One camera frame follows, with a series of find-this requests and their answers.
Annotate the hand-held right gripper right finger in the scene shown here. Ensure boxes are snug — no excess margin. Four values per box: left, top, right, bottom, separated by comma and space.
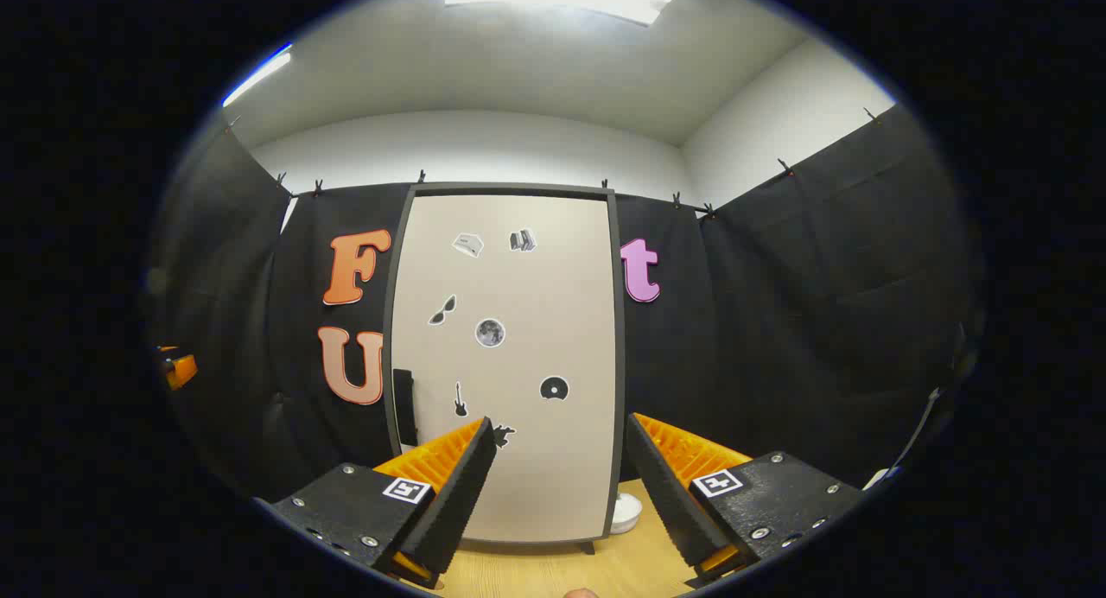
625, 412, 867, 592

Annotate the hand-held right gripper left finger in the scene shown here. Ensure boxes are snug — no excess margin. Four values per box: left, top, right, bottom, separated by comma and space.
270, 417, 499, 590

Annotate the black door handle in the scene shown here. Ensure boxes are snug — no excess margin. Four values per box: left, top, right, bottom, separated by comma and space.
393, 369, 419, 448

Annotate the beige cabinet door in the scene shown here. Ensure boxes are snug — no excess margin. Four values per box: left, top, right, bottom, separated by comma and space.
391, 194, 619, 544

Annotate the grey cabinet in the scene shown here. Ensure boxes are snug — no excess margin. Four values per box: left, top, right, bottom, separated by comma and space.
382, 181, 626, 556

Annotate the white round object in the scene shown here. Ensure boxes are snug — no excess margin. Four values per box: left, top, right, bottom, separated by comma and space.
609, 493, 643, 535

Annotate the black backdrop cloth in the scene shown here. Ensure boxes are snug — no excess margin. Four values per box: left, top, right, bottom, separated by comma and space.
147, 104, 986, 504

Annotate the narrow ceiling light strip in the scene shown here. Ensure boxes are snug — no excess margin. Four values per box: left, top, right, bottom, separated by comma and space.
222, 43, 294, 108

